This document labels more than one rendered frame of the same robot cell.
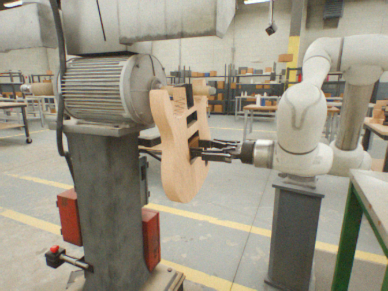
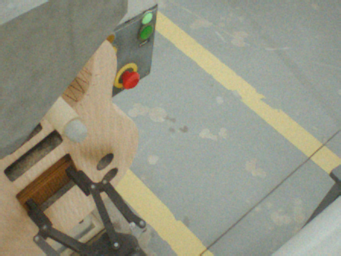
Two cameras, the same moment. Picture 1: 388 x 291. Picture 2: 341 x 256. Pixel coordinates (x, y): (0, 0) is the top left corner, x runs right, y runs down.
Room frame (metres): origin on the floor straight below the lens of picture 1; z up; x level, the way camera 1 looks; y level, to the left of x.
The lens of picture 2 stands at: (0.49, -0.26, 1.77)
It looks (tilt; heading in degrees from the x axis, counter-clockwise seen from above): 54 degrees down; 18
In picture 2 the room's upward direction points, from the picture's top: 8 degrees clockwise
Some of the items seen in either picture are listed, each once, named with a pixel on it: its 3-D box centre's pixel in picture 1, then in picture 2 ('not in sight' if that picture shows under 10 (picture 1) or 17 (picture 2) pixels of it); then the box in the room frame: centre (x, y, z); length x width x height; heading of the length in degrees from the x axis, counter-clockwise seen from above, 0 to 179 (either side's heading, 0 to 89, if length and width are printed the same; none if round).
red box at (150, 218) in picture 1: (135, 231); not in sight; (1.15, 0.31, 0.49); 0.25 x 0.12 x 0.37; 66
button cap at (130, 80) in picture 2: not in sight; (128, 78); (1.13, 0.01, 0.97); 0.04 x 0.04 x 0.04; 66
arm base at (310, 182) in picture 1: (297, 176); not in sight; (1.37, -0.64, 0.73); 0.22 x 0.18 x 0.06; 59
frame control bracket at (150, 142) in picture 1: (158, 139); not in sight; (1.11, 0.16, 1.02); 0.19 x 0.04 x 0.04; 156
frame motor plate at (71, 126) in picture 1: (103, 124); not in sight; (1.00, 0.37, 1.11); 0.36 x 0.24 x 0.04; 66
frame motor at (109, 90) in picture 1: (114, 90); not in sight; (0.98, 0.31, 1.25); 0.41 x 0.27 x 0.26; 66
